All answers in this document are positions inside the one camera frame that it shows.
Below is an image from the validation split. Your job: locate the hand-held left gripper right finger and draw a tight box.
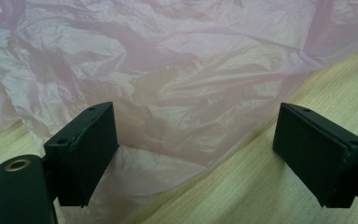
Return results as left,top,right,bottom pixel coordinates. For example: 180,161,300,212
272,103,358,208

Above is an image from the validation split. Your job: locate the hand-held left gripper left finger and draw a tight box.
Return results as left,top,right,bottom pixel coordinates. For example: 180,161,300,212
43,101,120,208

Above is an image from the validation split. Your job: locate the pink plastic trash bag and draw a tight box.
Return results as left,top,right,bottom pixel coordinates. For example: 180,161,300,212
0,0,358,224

